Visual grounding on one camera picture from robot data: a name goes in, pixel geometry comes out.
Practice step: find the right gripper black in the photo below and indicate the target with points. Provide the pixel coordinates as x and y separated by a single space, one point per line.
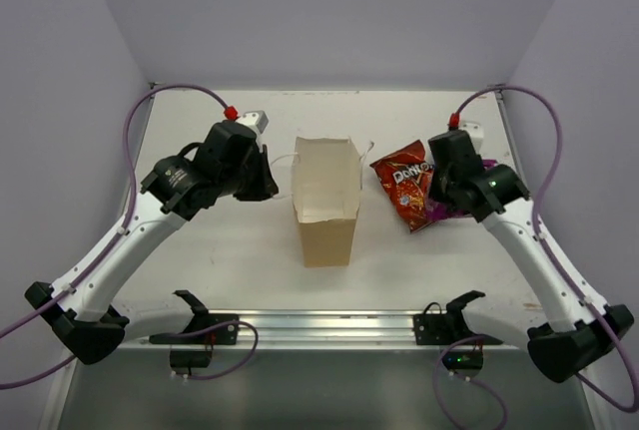
438 186

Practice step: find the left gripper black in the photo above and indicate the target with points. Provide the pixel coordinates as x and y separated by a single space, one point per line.
258 171

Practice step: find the red Doritos chip bag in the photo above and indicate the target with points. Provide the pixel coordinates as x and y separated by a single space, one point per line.
405 176

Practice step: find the purple snack bag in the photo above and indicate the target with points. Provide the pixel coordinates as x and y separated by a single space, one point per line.
436 211

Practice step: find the brown paper bag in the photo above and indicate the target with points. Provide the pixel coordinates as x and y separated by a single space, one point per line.
326 187

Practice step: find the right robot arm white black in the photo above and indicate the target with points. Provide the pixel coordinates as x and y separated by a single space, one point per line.
581 325

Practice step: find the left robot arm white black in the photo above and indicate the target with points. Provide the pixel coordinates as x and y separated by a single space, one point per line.
81 306

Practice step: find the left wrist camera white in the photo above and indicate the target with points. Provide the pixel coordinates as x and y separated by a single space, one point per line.
257 121

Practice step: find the aluminium front rail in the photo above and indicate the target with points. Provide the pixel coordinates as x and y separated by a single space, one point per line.
342 329

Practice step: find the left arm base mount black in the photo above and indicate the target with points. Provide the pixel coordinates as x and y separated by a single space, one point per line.
197 340

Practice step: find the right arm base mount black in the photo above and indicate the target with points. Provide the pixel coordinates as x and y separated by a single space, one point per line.
441 326

